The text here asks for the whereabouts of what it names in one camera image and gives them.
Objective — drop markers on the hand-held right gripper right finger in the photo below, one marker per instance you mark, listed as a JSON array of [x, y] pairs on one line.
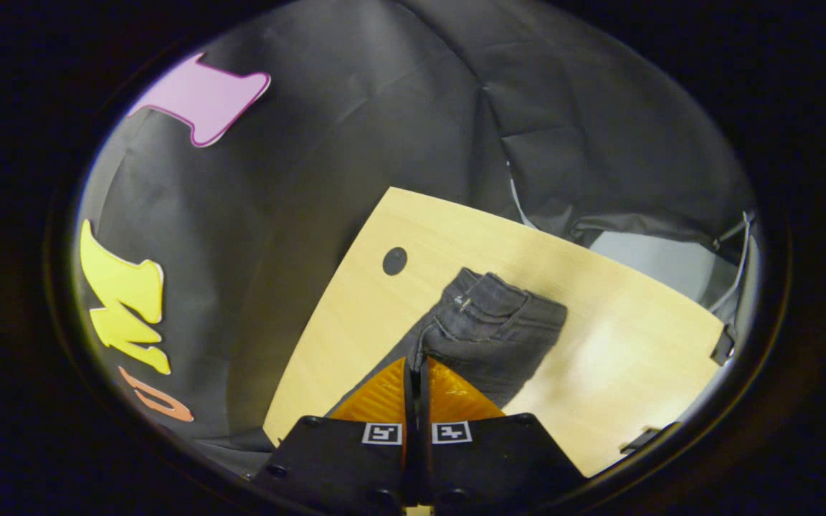
[[499, 459]]

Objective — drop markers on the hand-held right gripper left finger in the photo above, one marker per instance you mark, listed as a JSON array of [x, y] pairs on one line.
[[334, 459]]

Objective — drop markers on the black jeans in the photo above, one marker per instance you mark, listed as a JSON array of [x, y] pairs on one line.
[[499, 330]]

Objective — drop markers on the black table clamp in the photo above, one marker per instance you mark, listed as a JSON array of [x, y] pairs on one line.
[[646, 438], [723, 347]]

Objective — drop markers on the black backdrop cloth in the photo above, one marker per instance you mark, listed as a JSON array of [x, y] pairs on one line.
[[355, 107]]

